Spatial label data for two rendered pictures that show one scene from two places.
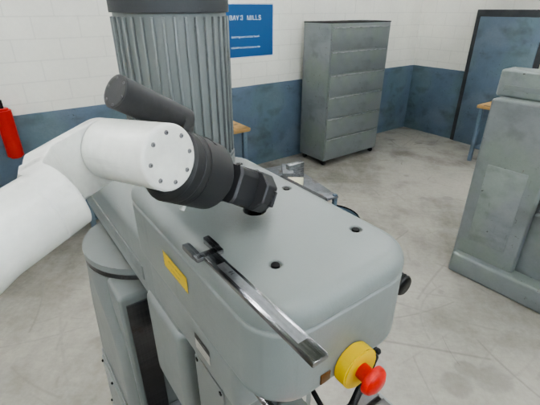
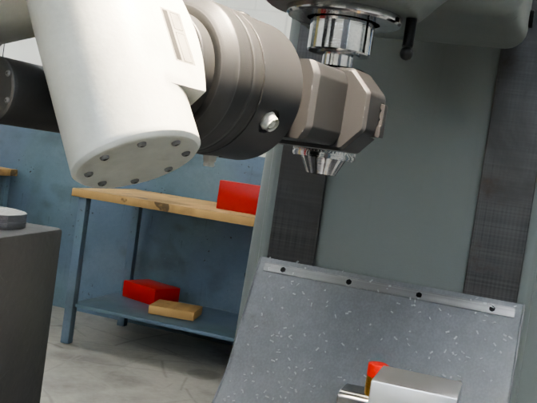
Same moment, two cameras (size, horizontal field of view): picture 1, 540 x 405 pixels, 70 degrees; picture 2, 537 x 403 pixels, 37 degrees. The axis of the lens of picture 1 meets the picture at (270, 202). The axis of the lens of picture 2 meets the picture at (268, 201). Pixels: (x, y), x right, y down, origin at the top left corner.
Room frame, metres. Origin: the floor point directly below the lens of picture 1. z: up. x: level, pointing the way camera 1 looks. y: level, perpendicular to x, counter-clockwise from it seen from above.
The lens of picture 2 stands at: (0.15, -0.45, 1.20)
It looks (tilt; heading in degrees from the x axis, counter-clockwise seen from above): 3 degrees down; 54
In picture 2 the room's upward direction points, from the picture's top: 8 degrees clockwise
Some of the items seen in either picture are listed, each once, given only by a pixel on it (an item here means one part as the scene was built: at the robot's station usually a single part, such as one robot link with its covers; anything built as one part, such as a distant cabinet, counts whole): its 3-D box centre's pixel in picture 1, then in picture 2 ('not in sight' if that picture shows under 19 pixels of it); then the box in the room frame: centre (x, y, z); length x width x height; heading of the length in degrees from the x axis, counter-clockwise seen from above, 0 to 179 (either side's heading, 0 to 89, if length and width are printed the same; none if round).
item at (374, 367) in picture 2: not in sight; (376, 379); (0.60, 0.00, 1.04); 0.02 x 0.02 x 0.03
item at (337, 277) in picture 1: (250, 247); not in sight; (0.55, 0.03, 1.81); 0.47 x 0.26 x 0.16; 36
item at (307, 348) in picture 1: (245, 289); not in sight; (0.34, 0.03, 1.89); 0.24 x 0.04 x 0.01; 37
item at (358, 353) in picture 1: (355, 364); not in sight; (0.35, -0.11, 1.76); 0.06 x 0.02 x 0.06; 126
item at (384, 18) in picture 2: not in sight; (344, 16); (0.54, 0.02, 1.31); 0.09 x 0.09 x 0.01
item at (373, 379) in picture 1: (369, 377); not in sight; (0.33, -0.13, 1.76); 0.04 x 0.03 x 0.04; 126
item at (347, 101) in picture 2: not in sight; (260, 98); (0.45, -0.01, 1.23); 0.13 x 0.12 x 0.10; 110
